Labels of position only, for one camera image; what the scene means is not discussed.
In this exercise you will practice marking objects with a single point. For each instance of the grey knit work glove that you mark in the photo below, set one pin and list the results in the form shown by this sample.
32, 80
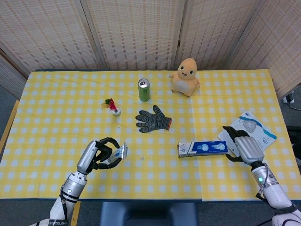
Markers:
152, 121

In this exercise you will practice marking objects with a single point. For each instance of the green drink can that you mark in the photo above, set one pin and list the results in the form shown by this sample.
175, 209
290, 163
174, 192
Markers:
144, 91

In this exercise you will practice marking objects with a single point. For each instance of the bamboo folding screen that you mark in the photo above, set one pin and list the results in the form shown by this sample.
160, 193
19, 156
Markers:
131, 33

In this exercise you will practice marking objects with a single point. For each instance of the black object beside table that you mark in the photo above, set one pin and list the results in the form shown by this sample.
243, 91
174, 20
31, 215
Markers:
295, 141

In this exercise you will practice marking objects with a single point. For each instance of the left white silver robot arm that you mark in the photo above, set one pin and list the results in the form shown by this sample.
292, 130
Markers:
68, 195

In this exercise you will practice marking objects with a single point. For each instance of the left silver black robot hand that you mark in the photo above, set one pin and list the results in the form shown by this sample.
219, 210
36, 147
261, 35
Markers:
88, 155

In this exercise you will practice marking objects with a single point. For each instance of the blue toothpaste box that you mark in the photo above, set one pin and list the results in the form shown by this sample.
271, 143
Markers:
202, 148

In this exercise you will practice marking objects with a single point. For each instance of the orange plush toy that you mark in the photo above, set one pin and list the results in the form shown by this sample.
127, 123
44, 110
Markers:
184, 80

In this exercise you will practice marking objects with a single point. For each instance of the yellow checkered tablecloth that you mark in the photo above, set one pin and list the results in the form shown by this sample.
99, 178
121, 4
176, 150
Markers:
70, 106

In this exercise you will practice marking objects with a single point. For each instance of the white and blue toothpaste tube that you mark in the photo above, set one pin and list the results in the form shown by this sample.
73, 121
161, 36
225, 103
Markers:
120, 151

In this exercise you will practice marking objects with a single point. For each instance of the white face mask package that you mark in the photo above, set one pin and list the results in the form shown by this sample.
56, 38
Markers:
261, 131

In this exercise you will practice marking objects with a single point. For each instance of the white power adapter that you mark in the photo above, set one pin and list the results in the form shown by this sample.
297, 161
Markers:
289, 97

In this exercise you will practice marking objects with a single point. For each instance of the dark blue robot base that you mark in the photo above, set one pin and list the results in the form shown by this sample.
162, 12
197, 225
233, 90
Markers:
148, 214

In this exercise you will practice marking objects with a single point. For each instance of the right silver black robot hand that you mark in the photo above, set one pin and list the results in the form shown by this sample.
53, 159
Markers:
249, 147

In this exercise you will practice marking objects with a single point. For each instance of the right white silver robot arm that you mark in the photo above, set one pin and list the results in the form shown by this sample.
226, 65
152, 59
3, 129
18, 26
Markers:
270, 188

